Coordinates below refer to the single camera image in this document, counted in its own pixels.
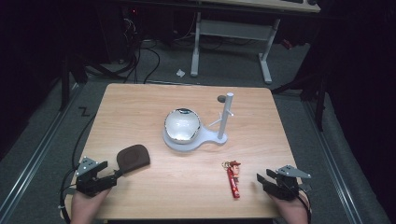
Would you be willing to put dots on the person's left hand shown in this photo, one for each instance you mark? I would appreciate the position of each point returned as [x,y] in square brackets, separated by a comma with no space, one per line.
[85,205]

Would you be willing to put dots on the brown leather pouch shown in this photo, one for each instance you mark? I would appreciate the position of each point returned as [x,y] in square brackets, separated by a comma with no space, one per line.
[134,158]

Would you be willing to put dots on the white-framed desk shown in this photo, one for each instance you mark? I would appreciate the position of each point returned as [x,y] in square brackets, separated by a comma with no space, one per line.
[236,30]

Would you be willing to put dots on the crumpled white paper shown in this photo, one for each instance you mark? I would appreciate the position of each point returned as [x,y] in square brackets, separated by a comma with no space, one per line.
[180,73]

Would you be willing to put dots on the black metal stand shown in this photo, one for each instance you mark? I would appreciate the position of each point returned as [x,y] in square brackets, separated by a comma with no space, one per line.
[320,102]
[64,81]

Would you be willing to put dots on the person's right hand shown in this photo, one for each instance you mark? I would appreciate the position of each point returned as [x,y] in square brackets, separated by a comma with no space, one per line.
[291,210]

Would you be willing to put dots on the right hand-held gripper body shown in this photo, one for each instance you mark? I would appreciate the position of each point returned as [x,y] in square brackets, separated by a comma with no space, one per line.
[286,185]

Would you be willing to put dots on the shiny metal bowl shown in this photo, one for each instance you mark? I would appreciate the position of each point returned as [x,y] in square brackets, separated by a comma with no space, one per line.
[182,126]

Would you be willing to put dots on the grey metal floor rail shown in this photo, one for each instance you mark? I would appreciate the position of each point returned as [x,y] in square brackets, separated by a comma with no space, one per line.
[334,161]
[34,155]

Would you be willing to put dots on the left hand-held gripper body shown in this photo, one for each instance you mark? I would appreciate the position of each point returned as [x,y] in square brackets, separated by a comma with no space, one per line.
[93,183]

